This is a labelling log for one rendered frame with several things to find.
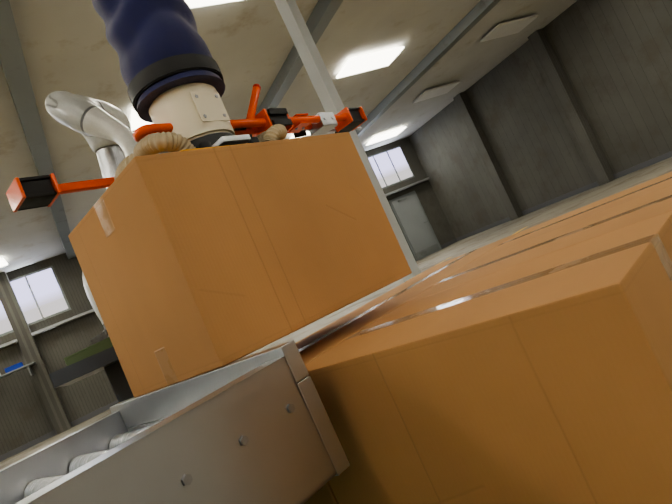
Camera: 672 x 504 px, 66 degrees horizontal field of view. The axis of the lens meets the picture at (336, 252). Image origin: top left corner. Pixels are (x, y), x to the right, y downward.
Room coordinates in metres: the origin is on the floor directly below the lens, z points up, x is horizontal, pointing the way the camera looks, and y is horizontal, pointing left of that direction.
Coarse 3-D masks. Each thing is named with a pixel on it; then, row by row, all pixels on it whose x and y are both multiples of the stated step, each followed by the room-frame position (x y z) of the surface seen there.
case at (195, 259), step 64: (128, 192) 0.95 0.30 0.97; (192, 192) 0.96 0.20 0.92; (256, 192) 1.06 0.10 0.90; (320, 192) 1.19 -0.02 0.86; (128, 256) 1.01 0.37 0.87; (192, 256) 0.92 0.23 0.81; (256, 256) 1.01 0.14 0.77; (320, 256) 1.13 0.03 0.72; (384, 256) 1.27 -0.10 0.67; (128, 320) 1.08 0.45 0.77; (192, 320) 0.92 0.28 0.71; (256, 320) 0.97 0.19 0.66
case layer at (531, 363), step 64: (640, 192) 1.32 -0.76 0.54; (512, 256) 1.20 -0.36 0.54; (576, 256) 0.82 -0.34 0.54; (640, 256) 0.63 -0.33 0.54; (384, 320) 1.10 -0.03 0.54; (448, 320) 0.77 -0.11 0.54; (512, 320) 0.64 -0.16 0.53; (576, 320) 0.59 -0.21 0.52; (640, 320) 0.55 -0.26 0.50; (320, 384) 0.89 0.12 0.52; (384, 384) 0.80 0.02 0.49; (448, 384) 0.72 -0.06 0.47; (512, 384) 0.66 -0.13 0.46; (576, 384) 0.61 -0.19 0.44; (640, 384) 0.57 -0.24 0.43; (384, 448) 0.84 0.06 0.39; (448, 448) 0.75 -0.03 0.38; (512, 448) 0.69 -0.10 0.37; (576, 448) 0.63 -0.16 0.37; (640, 448) 0.59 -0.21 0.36
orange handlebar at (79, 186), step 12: (240, 120) 1.31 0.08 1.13; (252, 120) 1.34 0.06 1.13; (264, 120) 1.37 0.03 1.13; (300, 120) 1.47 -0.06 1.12; (312, 120) 1.51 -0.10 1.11; (336, 120) 1.60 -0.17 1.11; (144, 132) 1.12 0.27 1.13; (156, 132) 1.13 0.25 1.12; (240, 132) 1.36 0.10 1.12; (252, 132) 1.39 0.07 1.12; (288, 132) 1.51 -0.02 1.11; (96, 180) 1.29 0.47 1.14; (108, 180) 1.32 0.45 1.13; (72, 192) 1.26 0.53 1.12
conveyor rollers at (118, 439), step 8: (128, 432) 1.14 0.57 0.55; (136, 432) 1.09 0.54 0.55; (112, 440) 1.18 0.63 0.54; (120, 440) 1.14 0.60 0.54; (112, 448) 1.00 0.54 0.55; (80, 456) 1.10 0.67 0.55; (88, 456) 1.06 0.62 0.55; (96, 456) 1.02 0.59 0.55; (72, 464) 1.10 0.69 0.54; (80, 464) 1.07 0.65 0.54; (40, 480) 1.01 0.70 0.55; (48, 480) 0.97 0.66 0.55; (32, 488) 1.01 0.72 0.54; (40, 488) 0.97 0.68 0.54; (24, 496) 1.04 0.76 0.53
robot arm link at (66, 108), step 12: (48, 96) 1.71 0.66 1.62; (60, 96) 1.68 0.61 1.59; (72, 96) 1.69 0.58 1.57; (84, 96) 1.75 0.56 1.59; (48, 108) 1.70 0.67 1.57; (60, 108) 1.67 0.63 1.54; (72, 108) 1.67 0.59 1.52; (84, 108) 1.67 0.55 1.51; (60, 120) 1.70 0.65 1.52; (72, 120) 1.67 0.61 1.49
